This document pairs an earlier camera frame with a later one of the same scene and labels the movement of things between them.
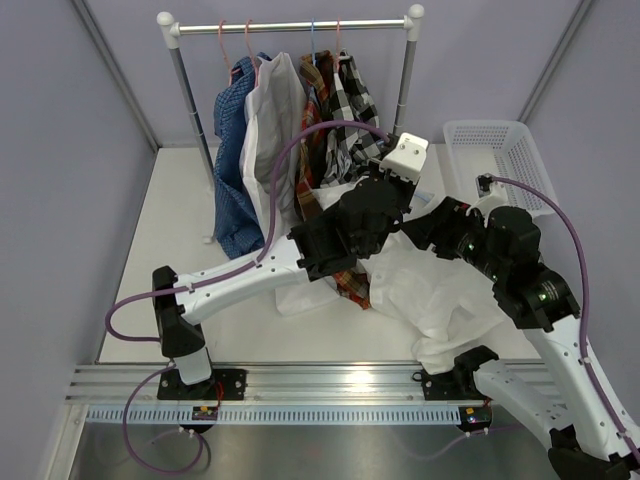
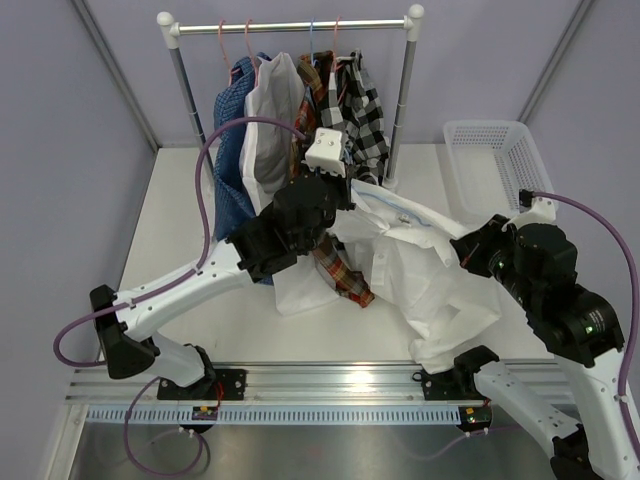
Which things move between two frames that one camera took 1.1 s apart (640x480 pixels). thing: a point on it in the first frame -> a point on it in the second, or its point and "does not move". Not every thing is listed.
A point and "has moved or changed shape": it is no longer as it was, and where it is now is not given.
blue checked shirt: x=239 y=221 does not move
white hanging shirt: x=273 y=107 does not move
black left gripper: x=406 y=187 -> x=342 y=185
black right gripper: x=440 y=226 -> x=473 y=247
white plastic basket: x=502 y=149 does not move
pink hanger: x=232 y=69 does not move
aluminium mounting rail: x=267 y=384 does not move
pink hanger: x=252 y=53 does not move
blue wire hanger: x=422 y=198 has moved or changed shape
